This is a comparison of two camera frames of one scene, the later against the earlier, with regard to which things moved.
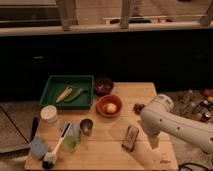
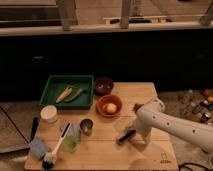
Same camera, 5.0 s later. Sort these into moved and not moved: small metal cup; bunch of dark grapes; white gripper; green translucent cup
Moved: white gripper
Not moved: small metal cup; green translucent cup; bunch of dark grapes
